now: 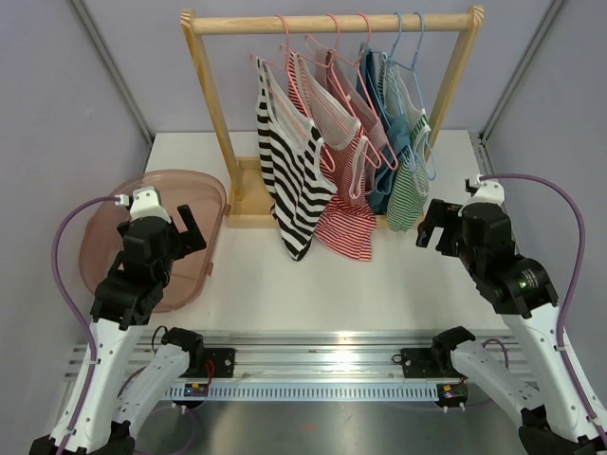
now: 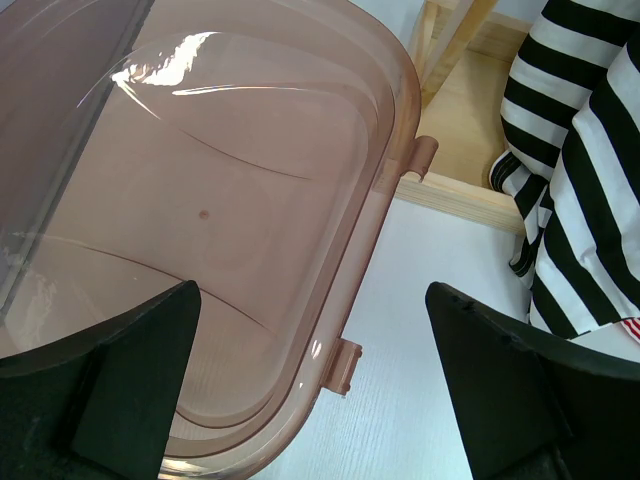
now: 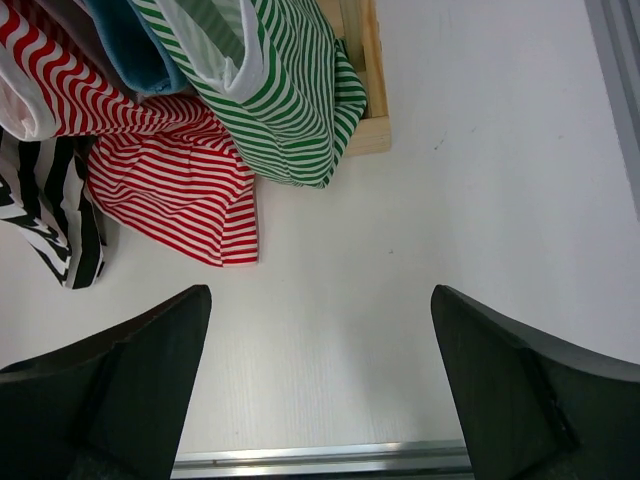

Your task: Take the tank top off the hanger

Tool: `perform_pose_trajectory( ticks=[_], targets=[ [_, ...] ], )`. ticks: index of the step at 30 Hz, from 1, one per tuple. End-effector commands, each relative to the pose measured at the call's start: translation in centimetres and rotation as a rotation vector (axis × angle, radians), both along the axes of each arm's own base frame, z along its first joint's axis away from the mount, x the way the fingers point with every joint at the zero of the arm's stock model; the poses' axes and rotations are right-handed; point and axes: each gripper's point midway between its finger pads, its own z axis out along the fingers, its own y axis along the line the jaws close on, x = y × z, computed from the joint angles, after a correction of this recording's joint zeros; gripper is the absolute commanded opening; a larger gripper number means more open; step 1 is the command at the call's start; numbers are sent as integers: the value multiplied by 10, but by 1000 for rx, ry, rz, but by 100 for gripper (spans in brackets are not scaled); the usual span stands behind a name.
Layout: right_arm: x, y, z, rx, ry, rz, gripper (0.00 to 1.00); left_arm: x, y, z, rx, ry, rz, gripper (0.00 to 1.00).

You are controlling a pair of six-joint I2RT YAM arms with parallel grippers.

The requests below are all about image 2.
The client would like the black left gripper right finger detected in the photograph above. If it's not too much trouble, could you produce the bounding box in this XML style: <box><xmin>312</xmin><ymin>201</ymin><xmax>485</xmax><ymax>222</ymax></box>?
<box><xmin>425</xmin><ymin>282</ymin><xmax>639</xmax><ymax>479</ymax></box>

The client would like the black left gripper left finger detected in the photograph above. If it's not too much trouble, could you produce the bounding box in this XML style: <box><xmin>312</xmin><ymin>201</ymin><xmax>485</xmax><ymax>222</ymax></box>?
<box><xmin>1</xmin><ymin>281</ymin><xmax>201</xmax><ymax>479</ymax></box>

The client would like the red white striped tank top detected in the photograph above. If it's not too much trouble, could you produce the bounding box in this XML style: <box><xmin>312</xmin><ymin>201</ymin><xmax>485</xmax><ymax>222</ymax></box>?
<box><xmin>621</xmin><ymin>317</ymin><xmax>640</xmax><ymax>343</ymax></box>

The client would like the black white striped tank top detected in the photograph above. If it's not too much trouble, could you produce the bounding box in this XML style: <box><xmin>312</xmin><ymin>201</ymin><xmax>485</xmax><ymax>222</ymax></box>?
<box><xmin>489</xmin><ymin>1</ymin><xmax>639</xmax><ymax>339</ymax></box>

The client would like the pink translucent plastic basket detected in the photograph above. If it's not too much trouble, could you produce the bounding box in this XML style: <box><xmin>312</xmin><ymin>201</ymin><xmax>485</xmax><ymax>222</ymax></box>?
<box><xmin>1</xmin><ymin>1</ymin><xmax>437</xmax><ymax>479</ymax></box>

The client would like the wooden clothes rack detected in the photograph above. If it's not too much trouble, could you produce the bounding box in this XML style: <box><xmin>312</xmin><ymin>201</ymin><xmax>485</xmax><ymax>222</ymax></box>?
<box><xmin>396</xmin><ymin>1</ymin><xmax>531</xmax><ymax>235</ymax></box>

